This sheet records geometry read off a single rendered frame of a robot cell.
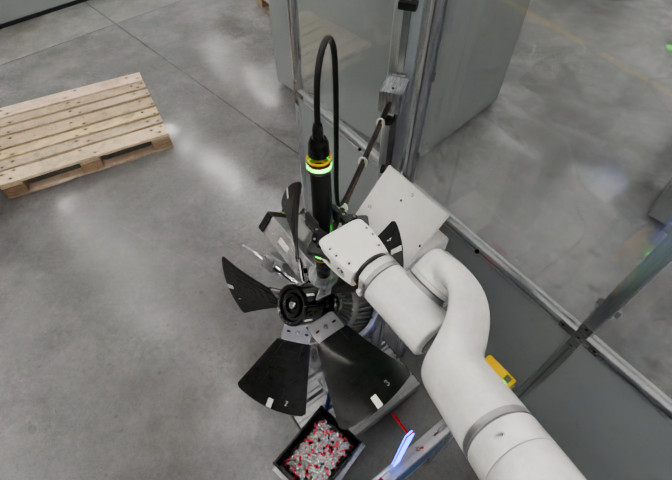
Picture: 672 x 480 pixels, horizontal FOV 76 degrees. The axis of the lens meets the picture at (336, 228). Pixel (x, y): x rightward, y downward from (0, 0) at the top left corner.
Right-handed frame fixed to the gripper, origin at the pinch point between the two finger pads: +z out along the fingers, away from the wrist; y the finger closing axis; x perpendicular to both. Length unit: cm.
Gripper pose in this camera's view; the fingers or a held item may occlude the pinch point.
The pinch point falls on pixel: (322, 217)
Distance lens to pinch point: 84.5
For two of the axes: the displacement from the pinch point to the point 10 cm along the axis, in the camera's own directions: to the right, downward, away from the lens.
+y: 8.1, -4.6, 3.7
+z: -5.9, -6.3, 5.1
